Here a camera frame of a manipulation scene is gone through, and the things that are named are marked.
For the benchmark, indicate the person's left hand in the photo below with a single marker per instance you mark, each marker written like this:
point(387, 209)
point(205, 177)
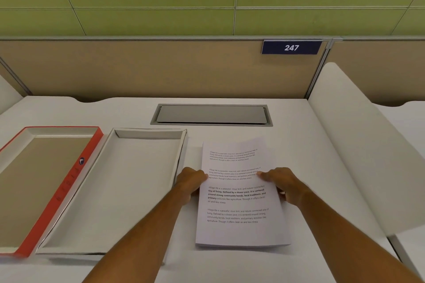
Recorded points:
point(190, 181)

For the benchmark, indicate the person's right hand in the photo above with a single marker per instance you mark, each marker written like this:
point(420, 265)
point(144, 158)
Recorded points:
point(285, 183)

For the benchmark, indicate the person's right fingers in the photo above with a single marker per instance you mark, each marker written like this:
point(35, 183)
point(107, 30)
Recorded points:
point(267, 176)

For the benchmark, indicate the person's left fingers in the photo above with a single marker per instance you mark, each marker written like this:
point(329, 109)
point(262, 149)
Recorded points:
point(201, 177)

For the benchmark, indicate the stack of printed white paper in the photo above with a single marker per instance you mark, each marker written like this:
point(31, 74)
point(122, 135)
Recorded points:
point(239, 200)

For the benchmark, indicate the person's left forearm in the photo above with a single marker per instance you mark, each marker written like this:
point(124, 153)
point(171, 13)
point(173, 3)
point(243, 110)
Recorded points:
point(139, 236)

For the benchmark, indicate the person's right forearm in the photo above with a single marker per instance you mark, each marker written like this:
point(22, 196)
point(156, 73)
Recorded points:
point(345, 236)

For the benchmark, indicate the white cardboard box tray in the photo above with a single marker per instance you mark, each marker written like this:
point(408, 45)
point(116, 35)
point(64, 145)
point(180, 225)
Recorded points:
point(113, 193)

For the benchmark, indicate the white side divider panel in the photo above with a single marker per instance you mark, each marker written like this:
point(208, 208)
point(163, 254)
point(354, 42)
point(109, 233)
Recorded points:
point(362, 146)

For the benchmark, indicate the beige desk partition panel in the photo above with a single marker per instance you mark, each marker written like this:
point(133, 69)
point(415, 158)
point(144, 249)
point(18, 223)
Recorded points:
point(159, 67)
point(381, 70)

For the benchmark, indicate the blue number sign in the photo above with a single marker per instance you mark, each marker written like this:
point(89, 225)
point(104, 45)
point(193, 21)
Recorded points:
point(291, 47)

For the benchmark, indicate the red cardboard box lid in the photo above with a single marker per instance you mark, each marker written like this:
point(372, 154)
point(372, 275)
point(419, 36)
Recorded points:
point(39, 186)

